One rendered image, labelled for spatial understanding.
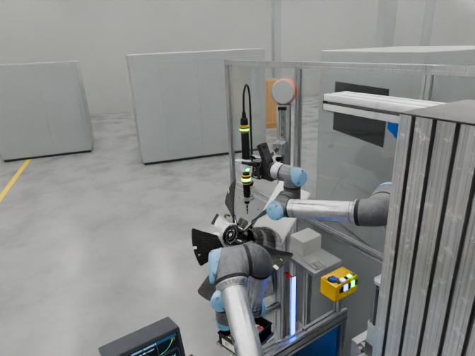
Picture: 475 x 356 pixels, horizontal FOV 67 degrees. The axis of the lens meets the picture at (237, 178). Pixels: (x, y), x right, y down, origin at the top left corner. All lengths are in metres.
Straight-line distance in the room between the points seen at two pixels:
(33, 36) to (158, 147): 7.60
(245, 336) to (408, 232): 0.60
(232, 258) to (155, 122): 5.98
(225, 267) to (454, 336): 0.68
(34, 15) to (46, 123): 5.70
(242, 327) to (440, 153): 0.77
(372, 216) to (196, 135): 6.18
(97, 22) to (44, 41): 1.78
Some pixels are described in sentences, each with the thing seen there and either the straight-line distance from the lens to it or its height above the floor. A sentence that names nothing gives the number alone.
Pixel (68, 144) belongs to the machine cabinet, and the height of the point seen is 0.24.
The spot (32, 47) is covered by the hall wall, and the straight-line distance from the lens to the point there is 13.83.
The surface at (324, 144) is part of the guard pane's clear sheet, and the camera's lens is 2.34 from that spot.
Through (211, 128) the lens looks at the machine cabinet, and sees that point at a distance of 7.33.
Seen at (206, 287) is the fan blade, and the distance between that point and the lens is 1.99.
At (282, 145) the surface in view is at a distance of 2.27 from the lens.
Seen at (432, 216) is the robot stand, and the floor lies 1.83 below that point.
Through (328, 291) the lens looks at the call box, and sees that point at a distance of 1.91.
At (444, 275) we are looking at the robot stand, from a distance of 0.88.
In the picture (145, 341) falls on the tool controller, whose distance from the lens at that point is 1.36.
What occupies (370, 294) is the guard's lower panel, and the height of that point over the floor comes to 0.71.
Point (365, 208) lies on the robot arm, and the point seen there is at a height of 1.63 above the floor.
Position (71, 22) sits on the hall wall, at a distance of 13.69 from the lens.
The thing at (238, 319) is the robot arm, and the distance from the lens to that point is 1.23.
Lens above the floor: 2.18
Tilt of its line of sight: 20 degrees down
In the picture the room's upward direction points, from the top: 3 degrees counter-clockwise
